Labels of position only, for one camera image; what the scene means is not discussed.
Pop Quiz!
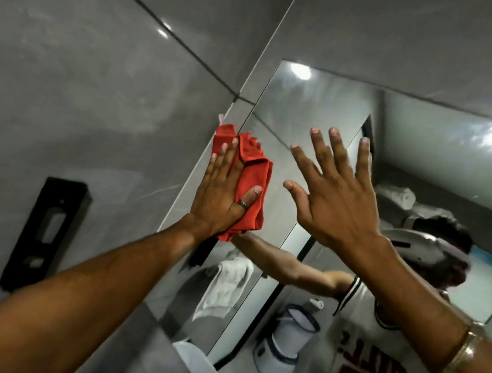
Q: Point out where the person's left hand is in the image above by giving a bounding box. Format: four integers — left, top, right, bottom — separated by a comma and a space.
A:
184, 132, 271, 250

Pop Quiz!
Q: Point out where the person's right hand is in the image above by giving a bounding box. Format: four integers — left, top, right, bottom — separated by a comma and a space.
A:
272, 120, 414, 272

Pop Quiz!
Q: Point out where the red cloth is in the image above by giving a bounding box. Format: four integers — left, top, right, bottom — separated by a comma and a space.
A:
198, 114, 280, 248

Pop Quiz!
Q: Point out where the frameless wall mirror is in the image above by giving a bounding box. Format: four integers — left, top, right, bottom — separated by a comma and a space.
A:
70, 34, 492, 373

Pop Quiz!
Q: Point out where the person's right forearm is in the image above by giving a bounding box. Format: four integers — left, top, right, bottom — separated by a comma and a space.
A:
326, 231, 492, 373

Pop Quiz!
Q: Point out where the person's left forearm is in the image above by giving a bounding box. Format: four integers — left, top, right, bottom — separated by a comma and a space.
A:
0, 186, 219, 373

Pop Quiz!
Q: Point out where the silver wrist bracelet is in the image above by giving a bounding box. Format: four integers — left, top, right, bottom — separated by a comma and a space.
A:
435, 317, 489, 373

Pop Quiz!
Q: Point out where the black wall dispenser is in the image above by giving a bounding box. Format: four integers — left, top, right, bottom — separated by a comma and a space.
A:
0, 171, 95, 303

